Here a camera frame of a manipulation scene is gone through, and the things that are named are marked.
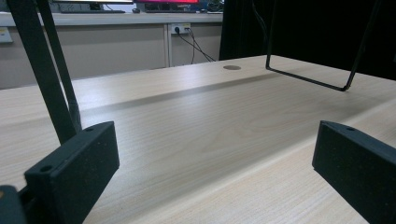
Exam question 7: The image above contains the computer monitor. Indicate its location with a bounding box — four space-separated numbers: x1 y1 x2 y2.
52 0 134 5

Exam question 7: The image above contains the thin black stand pole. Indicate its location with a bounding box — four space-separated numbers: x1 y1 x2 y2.
35 0 83 133

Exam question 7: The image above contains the black wire frame stand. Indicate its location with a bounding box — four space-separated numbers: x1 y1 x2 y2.
265 0 383 92

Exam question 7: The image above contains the monitor with red screen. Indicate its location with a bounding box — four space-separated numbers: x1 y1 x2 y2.
134 0 200 5

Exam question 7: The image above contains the black curtain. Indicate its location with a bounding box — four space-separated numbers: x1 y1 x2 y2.
219 0 396 81

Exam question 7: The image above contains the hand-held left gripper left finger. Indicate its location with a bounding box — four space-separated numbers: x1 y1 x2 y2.
23 120 120 224

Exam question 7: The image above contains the white counter with cabinets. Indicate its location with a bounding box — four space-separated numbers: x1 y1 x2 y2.
0 11 224 91

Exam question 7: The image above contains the black keyboard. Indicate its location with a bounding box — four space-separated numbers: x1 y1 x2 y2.
60 9 126 15

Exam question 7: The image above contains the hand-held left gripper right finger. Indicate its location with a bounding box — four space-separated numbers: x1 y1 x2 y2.
311 119 396 224

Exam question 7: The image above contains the thick black stand bar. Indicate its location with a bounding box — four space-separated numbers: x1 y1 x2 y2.
6 0 78 146

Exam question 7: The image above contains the white wall socket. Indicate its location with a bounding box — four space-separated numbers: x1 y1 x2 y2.
170 22 191 35

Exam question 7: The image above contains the black power cable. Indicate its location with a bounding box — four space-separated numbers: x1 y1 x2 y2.
175 27 217 63
186 27 198 65

